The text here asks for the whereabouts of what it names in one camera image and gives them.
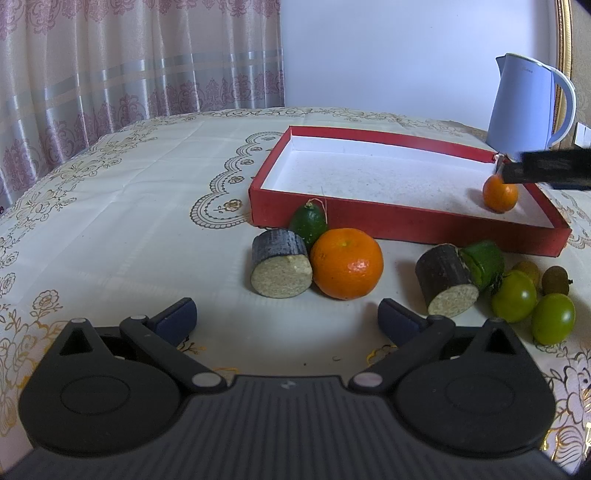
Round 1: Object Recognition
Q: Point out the large orange mandarin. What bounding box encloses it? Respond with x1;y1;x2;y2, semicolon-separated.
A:
310;228;384;300

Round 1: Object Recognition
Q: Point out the red shallow cardboard box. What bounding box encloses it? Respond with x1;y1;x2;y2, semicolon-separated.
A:
249;126;571;257

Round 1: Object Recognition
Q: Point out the blue electric kettle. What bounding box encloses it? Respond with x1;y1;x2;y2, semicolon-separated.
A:
486;53;577;160

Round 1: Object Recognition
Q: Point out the green cucumber end with stem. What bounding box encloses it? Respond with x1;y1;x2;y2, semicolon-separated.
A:
288;198;329;249

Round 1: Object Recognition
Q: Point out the gold picture frame edge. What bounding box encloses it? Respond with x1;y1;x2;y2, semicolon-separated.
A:
552;0;573;132

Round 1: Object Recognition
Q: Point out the green tomato fruit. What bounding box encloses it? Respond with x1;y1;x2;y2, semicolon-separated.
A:
491;270;538;323
531;293;576;345

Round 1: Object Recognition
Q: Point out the cream floral tablecloth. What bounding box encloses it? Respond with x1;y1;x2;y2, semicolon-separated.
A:
1;108;590;479

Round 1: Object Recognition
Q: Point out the white wall switch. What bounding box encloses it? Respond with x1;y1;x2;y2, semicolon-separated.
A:
573;122;591;148

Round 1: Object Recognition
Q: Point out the green cucumber cut piece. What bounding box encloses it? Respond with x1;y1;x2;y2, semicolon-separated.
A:
459;240;505;292

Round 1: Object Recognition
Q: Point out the small orange mandarin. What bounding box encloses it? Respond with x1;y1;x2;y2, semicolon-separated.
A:
482;174;519;214

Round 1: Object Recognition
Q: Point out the pink floral curtain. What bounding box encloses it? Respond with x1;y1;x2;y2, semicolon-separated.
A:
1;0;284;208

